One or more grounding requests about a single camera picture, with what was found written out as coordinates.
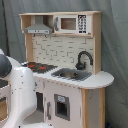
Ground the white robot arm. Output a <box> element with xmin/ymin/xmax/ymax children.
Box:
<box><xmin>0</xmin><ymin>49</ymin><xmax>54</xmax><ymax>128</ymax></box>

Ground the wooden toy kitchen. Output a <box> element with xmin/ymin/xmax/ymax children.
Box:
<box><xmin>20</xmin><ymin>11</ymin><xmax>114</xmax><ymax>128</ymax></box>

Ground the grey toy sink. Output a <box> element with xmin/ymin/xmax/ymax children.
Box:
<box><xmin>52</xmin><ymin>68</ymin><xmax>92</xmax><ymax>81</ymax></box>

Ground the black toy faucet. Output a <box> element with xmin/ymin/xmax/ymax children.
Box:
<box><xmin>76</xmin><ymin>51</ymin><xmax>93</xmax><ymax>70</ymax></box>

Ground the black toy stovetop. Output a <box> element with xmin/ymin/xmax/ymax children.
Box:
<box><xmin>22</xmin><ymin>62</ymin><xmax>55</xmax><ymax>73</ymax></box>

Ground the white toy microwave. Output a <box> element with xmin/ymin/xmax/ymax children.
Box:
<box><xmin>54</xmin><ymin>15</ymin><xmax>91</xmax><ymax>34</ymax></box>

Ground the grey range hood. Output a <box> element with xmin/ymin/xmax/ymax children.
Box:
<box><xmin>24</xmin><ymin>16</ymin><xmax>52</xmax><ymax>34</ymax></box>

